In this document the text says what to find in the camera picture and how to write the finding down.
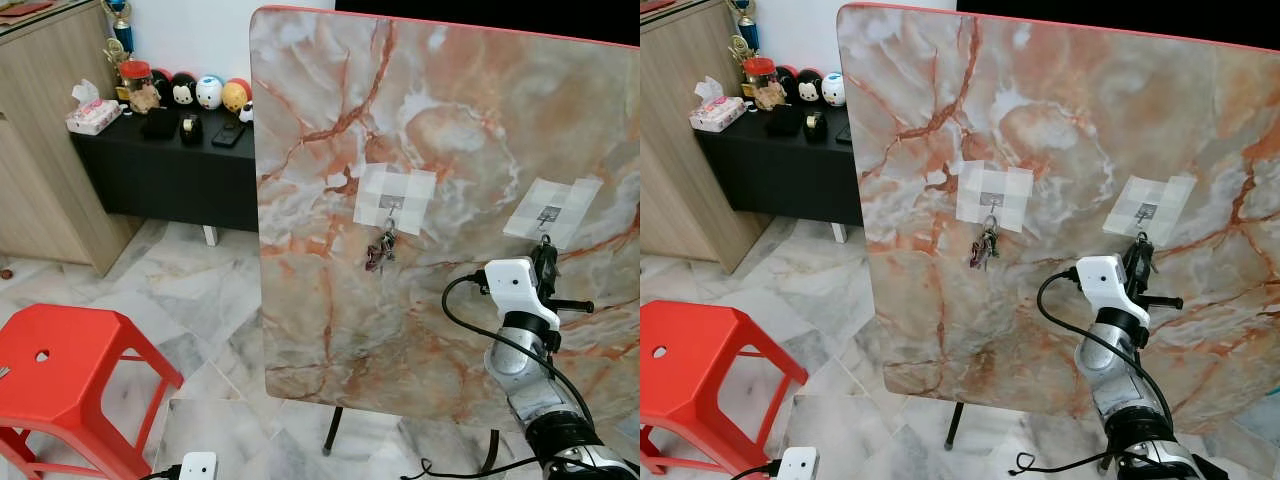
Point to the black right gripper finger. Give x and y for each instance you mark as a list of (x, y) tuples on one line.
[(572, 305), (1139, 246), (1164, 302), (546, 250)]

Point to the dark key bunch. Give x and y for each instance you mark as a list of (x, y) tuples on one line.
[(984, 247), (381, 250)]

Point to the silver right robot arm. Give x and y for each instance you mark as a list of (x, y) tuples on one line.
[(530, 370), (1125, 370)]

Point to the metal hook on tape patch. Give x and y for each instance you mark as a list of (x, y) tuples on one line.
[(395, 195), (555, 208), (1152, 205), (995, 192)]

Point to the red plastic stool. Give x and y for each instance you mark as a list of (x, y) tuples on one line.
[(700, 375), (70, 380)]

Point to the marble folding table top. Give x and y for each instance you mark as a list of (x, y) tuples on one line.
[(1060, 120), (450, 120)]

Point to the light wood cabinet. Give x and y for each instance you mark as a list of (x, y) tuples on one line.
[(690, 150), (50, 150)]

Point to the pink white tissue box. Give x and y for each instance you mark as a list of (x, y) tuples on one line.
[(716, 111), (93, 115)]

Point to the black television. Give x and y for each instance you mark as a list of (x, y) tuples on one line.
[(480, 20), (1110, 20)]

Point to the black low tv console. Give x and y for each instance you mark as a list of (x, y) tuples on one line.
[(780, 175), (170, 180)]

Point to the red tray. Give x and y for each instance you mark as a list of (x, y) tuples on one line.
[(22, 6), (655, 5)]

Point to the black wallet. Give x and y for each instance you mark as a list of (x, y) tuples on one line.
[(785, 121), (160, 124)]

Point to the red lidded snack jar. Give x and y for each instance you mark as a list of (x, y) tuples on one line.
[(762, 82), (138, 85)]

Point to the black tape dispenser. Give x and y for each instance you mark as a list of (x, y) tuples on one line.
[(191, 129), (815, 125)]

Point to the blue trophy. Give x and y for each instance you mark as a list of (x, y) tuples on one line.
[(745, 22), (120, 25)]

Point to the black phone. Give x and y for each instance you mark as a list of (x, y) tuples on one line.
[(227, 135), (842, 131)]

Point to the white round plush toy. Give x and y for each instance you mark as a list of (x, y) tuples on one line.
[(833, 90), (209, 94)]

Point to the small panda figure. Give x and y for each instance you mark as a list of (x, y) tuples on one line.
[(246, 112)]

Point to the yellow round plush toy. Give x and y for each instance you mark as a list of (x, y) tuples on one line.
[(236, 96)]

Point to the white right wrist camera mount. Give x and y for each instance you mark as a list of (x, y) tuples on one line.
[(515, 285), (1108, 280)]

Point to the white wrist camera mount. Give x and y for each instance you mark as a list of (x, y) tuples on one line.
[(798, 463), (199, 467), (515, 285), (1108, 280)]

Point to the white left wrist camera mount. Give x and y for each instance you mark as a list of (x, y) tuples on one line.
[(199, 467), (798, 463)]

